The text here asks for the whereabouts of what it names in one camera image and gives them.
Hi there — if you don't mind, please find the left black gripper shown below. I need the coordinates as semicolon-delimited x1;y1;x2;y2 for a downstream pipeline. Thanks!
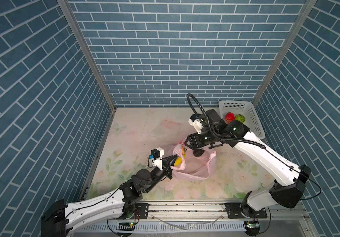
142;154;177;195

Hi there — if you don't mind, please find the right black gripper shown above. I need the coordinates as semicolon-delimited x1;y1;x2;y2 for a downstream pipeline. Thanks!
183;131;218;149

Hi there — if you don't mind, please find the red fruit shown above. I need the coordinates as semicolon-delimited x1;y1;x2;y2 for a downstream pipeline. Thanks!
224;112;235;124

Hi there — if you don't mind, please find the dark avocado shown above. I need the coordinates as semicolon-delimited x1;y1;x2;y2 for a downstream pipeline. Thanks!
193;149;205;157

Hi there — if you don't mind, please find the green fruit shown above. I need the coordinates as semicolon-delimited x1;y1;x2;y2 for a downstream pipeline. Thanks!
235;114;246;123

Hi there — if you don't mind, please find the white plastic mesh basket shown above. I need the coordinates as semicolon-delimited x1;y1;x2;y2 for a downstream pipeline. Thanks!
218;100;265;139

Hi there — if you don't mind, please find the pink plastic bag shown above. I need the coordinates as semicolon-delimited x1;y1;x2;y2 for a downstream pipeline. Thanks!
171;138;216;181

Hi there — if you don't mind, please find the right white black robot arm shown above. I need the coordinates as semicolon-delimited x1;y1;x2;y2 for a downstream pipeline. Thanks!
186;109;311;217

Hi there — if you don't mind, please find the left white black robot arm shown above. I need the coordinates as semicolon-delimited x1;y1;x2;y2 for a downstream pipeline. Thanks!
41;156;176;237

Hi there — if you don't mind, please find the red yellow apple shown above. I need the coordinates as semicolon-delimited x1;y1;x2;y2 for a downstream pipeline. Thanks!
180;147;187;157

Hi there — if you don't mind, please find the yellow banana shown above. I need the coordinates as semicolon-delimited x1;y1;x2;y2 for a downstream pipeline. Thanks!
174;157;183;167

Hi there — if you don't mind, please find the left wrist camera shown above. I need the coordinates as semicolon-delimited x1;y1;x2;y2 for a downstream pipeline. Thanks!
148;147;165;170

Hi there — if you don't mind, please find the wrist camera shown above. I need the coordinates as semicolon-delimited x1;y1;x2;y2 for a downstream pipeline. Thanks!
188;114;204;134
148;147;165;170

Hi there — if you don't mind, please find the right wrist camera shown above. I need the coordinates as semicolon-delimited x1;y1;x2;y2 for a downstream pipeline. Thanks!
188;114;204;134

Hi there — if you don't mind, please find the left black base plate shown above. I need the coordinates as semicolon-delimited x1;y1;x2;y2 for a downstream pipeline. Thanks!
118;203;149;220

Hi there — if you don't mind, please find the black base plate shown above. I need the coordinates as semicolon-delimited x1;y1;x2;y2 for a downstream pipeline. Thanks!
118;203;149;220
224;202;268;219

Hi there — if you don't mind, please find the aluminium mounting rail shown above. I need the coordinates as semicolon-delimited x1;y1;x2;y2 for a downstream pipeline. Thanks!
64;199;311;223

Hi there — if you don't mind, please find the white slotted cable duct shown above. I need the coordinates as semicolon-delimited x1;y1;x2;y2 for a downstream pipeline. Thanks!
76;221;246;234

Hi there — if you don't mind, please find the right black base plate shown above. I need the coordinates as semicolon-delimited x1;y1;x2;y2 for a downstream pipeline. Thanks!
224;202;268;219

